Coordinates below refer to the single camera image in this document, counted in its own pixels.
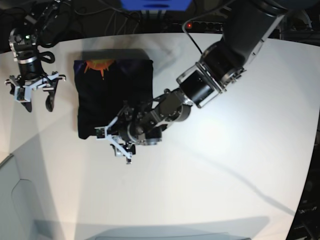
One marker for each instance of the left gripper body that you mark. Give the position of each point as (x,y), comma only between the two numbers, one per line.
(118,131)

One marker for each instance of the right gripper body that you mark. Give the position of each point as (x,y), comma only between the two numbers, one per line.
(33,77)

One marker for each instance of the black T-shirt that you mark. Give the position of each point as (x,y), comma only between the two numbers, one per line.
(104,86)

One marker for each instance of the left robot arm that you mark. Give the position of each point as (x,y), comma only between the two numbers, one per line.
(249,24)

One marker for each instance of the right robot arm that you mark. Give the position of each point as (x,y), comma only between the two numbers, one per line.
(24,44)

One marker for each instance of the black power strip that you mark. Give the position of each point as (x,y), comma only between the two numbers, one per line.
(195,27)

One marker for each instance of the blue box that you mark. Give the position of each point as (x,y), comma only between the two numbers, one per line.
(168,5)

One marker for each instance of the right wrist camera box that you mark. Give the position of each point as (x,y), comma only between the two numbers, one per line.
(23,94)

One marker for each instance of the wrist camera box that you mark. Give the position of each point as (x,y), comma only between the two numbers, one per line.
(23,94)
(100,133)

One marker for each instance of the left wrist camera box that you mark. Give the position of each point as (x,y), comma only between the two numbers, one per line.
(100,133)

